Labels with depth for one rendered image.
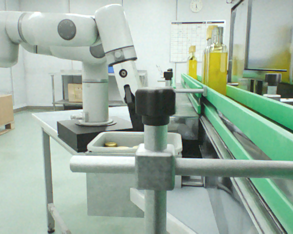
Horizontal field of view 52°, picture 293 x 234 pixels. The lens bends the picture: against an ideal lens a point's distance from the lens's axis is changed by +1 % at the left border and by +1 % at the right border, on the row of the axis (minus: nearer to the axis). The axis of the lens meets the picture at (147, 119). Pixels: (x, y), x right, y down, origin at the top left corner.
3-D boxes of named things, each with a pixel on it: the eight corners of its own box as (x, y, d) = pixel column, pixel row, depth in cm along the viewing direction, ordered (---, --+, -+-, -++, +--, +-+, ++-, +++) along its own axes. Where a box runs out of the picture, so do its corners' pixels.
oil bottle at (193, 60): (196, 87, 201) (198, 45, 196) (188, 87, 202) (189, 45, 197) (196, 87, 207) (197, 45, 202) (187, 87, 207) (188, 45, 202)
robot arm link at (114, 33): (60, 19, 73) (81, 22, 81) (73, 62, 74) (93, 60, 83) (114, -1, 67) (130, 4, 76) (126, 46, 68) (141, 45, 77)
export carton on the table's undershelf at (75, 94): (67, 102, 640) (66, 83, 633) (75, 100, 683) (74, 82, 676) (94, 103, 630) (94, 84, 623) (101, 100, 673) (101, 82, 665)
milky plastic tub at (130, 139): (181, 186, 67) (182, 149, 65) (85, 183, 69) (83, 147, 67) (179, 162, 84) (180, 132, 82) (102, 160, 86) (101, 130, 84)
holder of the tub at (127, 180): (205, 188, 67) (206, 155, 65) (86, 185, 69) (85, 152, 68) (198, 164, 84) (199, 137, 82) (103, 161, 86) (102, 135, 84)
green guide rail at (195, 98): (200, 114, 87) (201, 87, 85) (197, 113, 87) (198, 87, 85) (181, 82, 258) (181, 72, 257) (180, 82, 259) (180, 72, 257)
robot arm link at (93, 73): (106, 80, 116) (105, 38, 113) (111, 83, 103) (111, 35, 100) (80, 80, 113) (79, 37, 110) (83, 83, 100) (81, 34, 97)
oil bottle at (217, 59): (225, 112, 93) (228, 42, 89) (207, 112, 93) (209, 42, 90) (222, 109, 98) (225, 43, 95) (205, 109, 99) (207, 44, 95)
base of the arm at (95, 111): (75, 128, 102) (74, 83, 99) (67, 121, 113) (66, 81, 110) (117, 124, 109) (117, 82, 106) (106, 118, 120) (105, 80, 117)
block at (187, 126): (198, 141, 84) (199, 116, 82) (165, 140, 84) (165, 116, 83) (198, 137, 87) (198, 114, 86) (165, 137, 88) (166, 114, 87)
